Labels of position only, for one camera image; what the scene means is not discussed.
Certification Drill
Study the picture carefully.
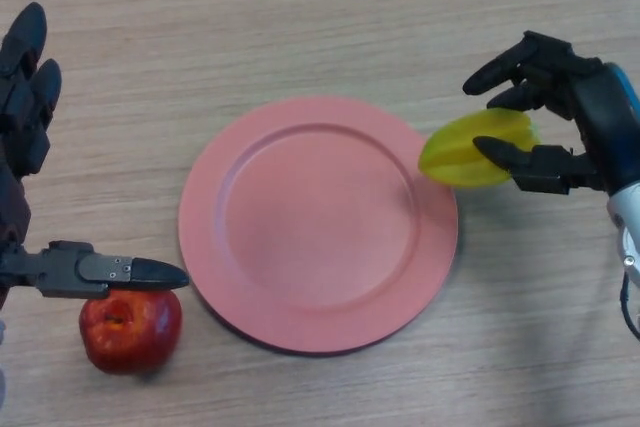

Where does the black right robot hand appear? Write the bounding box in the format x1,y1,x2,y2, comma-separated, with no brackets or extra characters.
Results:
462,30,640,196

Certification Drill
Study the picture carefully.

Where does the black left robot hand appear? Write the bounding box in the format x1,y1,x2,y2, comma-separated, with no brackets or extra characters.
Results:
0,1,190,313

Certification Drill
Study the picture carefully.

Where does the yellow starfruit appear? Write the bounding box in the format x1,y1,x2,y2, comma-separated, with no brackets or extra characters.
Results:
417,107,542,191

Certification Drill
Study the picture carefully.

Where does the pink round plate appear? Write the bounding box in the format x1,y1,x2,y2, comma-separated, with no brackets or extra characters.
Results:
177,98,459,357

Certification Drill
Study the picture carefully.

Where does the red apple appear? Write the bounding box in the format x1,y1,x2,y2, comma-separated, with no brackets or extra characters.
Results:
78,289,184,376

